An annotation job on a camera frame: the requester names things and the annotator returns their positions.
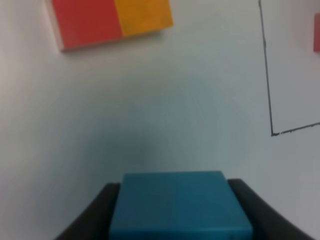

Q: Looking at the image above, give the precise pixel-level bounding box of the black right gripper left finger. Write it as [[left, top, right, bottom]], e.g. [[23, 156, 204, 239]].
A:
[[56, 183, 121, 240]]

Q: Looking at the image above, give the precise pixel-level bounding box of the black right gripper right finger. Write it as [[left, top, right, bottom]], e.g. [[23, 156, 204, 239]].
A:
[[227, 179, 313, 240]]

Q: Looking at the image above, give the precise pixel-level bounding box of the blue cube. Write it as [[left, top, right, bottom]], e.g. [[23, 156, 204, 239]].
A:
[[108, 171, 253, 240]]

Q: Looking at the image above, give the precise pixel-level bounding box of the orange cube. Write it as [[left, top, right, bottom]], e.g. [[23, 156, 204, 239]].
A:
[[115, 0, 174, 37]]

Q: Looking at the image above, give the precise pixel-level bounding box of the red template cube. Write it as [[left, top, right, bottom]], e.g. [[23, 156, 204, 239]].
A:
[[313, 13, 320, 53]]

